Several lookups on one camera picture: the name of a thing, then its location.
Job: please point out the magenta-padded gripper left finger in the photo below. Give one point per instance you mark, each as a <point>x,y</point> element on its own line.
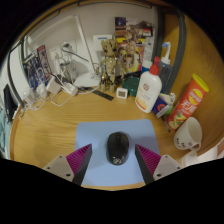
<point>77,161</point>

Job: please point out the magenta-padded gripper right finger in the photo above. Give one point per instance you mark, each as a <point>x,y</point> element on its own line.
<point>149,161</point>

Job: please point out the black computer mouse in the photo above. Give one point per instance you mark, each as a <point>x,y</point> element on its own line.
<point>118,148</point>

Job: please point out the light blue mouse pad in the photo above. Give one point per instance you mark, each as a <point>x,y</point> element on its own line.
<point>96,133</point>

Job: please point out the white mug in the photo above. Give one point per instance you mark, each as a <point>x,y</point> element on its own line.
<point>189,135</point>

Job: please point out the small blue box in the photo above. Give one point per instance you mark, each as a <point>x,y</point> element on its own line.
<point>161,107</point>

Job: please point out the white red-capped lotion bottle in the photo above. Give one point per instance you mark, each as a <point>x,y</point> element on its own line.
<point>147,91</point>

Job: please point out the black ruler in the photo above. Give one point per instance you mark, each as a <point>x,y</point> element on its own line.
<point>102,95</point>

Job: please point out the red yellow-lidded chips can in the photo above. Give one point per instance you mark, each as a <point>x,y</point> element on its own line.
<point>188,101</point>

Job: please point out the small white plug adapter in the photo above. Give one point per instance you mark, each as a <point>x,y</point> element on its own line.
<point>69,89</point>

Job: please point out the small white square clock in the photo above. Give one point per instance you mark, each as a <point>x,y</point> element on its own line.
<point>122,93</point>

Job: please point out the dark green round container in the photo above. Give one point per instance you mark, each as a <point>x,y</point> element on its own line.
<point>132,86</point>

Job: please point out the white charger block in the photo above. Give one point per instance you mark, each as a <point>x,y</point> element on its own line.
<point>52,85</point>

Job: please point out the white desk lamp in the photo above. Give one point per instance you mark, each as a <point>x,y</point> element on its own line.
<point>87,80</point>

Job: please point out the clear white-nozzle spray bottle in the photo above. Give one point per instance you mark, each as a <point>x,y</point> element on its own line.
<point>165,71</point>

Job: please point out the brown tree creature figurine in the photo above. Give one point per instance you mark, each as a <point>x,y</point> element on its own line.
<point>109,65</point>

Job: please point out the colourful figure box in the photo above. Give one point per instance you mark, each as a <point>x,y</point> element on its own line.
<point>146,36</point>

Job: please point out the white wall socket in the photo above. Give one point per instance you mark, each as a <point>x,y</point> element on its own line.
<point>56,51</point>

